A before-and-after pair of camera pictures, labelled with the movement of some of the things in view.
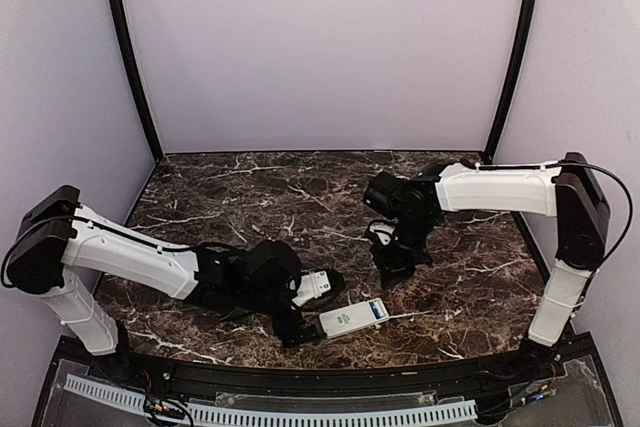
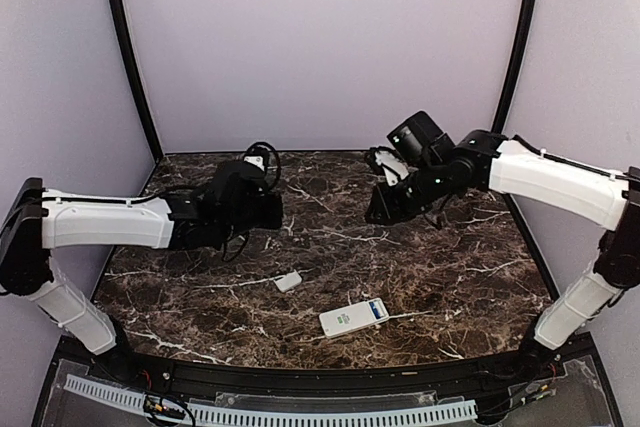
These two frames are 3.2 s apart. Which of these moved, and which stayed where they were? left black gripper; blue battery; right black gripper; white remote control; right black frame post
Moved: right black gripper; left black gripper
Stayed: blue battery; white remote control; right black frame post
